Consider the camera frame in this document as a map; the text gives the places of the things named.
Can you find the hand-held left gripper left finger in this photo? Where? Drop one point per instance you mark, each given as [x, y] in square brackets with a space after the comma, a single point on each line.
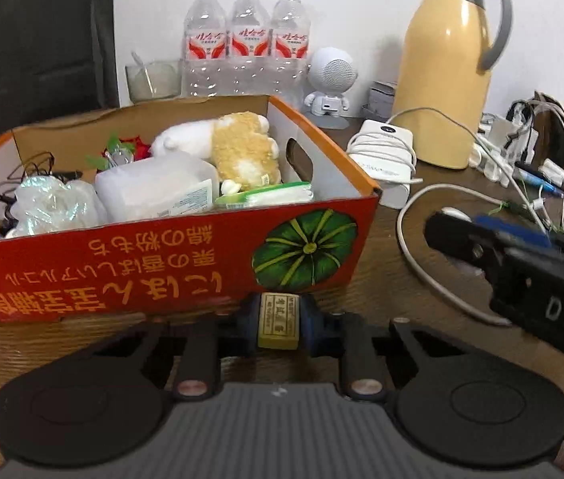
[247, 322]

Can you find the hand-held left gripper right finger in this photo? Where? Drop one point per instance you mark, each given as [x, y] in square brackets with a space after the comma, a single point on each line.
[309, 324]

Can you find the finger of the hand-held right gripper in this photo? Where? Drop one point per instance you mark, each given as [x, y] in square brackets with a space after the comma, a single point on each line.
[456, 242]
[511, 229]

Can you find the small yellow box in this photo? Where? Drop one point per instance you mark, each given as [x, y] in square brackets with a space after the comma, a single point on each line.
[277, 322]

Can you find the green tissue packet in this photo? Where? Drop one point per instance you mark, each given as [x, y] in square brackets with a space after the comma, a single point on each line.
[267, 195]

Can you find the red cardboard box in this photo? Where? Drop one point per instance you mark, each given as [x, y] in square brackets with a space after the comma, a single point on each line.
[112, 279]

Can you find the translucent plastic container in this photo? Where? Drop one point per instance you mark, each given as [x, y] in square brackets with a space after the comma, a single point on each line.
[157, 192]

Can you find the white and yellow plush hamster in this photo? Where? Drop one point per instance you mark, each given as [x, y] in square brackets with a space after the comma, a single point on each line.
[242, 152]

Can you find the red and green artificial flower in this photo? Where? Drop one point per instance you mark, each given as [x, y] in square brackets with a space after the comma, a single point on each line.
[124, 152]

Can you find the clear plastic bag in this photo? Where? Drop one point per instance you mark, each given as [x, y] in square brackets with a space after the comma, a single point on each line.
[52, 207]

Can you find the black earphones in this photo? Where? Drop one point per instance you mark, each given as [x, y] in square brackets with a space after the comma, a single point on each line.
[27, 174]

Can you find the blue pen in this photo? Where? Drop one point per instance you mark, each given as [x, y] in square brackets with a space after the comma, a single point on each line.
[536, 179]

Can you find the white power bank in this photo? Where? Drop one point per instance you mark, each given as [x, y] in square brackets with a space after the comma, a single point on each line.
[387, 164]

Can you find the yellow thermos jug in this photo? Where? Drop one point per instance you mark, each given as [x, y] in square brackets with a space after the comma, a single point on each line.
[447, 85]

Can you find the small grey box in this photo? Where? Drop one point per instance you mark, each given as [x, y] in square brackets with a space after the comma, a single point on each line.
[379, 100]

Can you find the white robot speaker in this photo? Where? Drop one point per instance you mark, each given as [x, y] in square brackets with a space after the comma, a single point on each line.
[332, 77]

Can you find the clear water bottle red label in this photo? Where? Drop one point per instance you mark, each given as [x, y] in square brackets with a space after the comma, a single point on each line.
[204, 45]
[290, 47]
[250, 42]

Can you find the glass cup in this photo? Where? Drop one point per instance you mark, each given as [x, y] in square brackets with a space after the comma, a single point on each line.
[154, 82]

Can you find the black paper bag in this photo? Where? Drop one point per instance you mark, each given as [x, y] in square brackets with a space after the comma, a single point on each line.
[37, 50]

